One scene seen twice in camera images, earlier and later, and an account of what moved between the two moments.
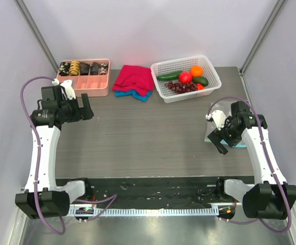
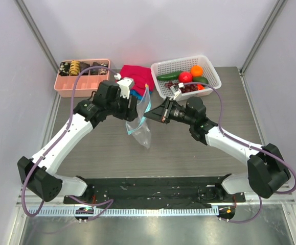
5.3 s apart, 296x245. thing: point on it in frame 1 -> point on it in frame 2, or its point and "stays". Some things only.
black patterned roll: [94, 69] stays
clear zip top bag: [217, 113] -> [138, 129]
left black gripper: [86, 112] -> [129, 114]
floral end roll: [103, 69] stays
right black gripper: [221, 135] -> [166, 112]
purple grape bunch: [179, 88] stays
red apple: [185, 77] stays
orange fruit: [197, 71] stays
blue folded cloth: [126, 93] stays
